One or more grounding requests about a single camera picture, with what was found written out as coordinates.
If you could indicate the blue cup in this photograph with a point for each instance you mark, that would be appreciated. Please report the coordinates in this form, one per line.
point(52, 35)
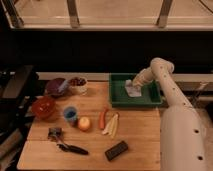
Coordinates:
point(70, 115)

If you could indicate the yellow apple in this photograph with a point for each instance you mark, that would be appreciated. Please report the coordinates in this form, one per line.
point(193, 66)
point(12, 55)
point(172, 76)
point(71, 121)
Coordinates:
point(84, 123)

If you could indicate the black rectangular block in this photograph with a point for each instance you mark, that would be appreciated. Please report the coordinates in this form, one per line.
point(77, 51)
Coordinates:
point(116, 150)

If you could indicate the green plastic tray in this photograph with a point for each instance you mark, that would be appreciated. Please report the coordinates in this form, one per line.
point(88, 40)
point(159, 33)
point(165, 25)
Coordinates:
point(119, 97)

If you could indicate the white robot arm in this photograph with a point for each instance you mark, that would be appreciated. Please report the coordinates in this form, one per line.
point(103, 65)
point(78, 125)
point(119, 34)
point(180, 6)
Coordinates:
point(181, 129)

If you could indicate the orange carrot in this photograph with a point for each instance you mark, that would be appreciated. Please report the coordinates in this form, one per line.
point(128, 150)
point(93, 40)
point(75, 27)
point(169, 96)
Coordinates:
point(102, 119)

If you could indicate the wooden cutting board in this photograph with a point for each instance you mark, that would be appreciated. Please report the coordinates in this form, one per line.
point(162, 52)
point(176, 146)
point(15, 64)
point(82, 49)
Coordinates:
point(138, 127)

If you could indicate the white bowl of red fruit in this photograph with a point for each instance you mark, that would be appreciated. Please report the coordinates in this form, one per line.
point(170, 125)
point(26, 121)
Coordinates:
point(78, 85)

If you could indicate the purple bowl with spoon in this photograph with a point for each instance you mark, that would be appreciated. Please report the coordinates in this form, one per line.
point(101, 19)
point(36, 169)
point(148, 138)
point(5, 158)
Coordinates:
point(56, 87)

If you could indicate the black equipment stand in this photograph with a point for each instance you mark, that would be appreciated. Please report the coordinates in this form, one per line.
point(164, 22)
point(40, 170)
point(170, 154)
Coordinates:
point(10, 101)

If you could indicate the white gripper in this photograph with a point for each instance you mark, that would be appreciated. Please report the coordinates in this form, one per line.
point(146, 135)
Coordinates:
point(137, 82)

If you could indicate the light blue towel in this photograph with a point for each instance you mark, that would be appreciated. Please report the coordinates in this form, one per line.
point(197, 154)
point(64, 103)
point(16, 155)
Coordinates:
point(132, 91)

